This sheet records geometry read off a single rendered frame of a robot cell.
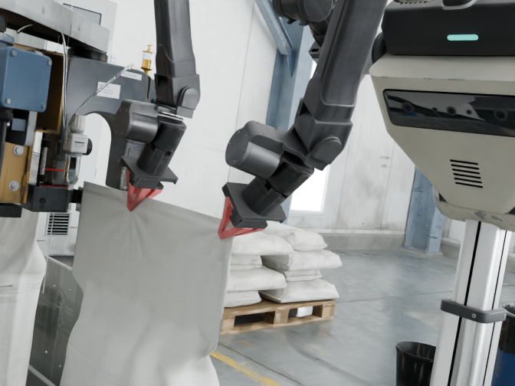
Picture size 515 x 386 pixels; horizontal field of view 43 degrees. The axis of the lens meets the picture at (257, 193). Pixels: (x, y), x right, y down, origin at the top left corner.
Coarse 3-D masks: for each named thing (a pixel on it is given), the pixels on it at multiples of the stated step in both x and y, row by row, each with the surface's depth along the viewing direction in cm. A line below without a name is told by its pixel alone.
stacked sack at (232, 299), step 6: (228, 294) 419; (234, 294) 422; (240, 294) 426; (246, 294) 430; (252, 294) 434; (258, 294) 439; (228, 300) 418; (234, 300) 421; (240, 300) 425; (246, 300) 428; (252, 300) 431; (258, 300) 435; (228, 306) 420
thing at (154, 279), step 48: (96, 192) 136; (96, 240) 135; (144, 240) 123; (192, 240) 111; (96, 288) 133; (144, 288) 121; (192, 288) 110; (96, 336) 123; (144, 336) 116; (192, 336) 109; (96, 384) 118; (144, 384) 110; (192, 384) 111
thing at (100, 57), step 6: (72, 48) 141; (78, 48) 140; (72, 54) 141; (78, 54) 140; (84, 54) 140; (90, 54) 140; (96, 54) 141; (102, 54) 142; (96, 60) 141; (102, 60) 142
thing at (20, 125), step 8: (16, 112) 112; (24, 112) 110; (32, 112) 109; (16, 120) 108; (24, 120) 109; (32, 120) 109; (8, 128) 109; (16, 128) 108; (24, 128) 109; (32, 128) 110; (8, 136) 114; (16, 136) 112; (24, 136) 110; (32, 136) 110; (16, 144) 112; (24, 144) 110
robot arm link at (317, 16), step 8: (272, 0) 133; (304, 0) 125; (312, 0) 126; (320, 0) 128; (328, 0) 129; (280, 8) 131; (304, 8) 126; (312, 8) 127; (320, 8) 128; (328, 8) 129; (280, 16) 134; (304, 16) 128; (312, 16) 127; (320, 16) 129
